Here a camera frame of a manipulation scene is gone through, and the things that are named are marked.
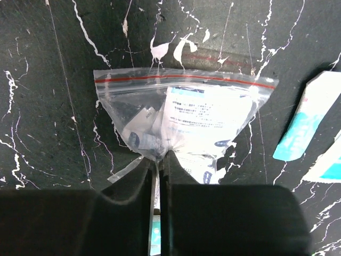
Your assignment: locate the medical gauze packet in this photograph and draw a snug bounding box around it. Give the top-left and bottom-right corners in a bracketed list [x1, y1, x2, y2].
[302, 132, 340, 183]

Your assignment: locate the teal ointment tube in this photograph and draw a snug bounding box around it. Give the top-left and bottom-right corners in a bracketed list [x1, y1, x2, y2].
[273, 71, 340, 162]

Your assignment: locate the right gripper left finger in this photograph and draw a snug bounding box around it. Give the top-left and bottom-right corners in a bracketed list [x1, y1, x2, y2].
[1, 159, 155, 255]

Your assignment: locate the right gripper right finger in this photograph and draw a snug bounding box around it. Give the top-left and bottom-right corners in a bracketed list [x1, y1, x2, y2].
[160, 151, 312, 255]

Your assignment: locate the clear zip bag of wipes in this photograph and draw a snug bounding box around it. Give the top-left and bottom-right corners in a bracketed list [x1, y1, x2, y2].
[93, 68, 279, 185]

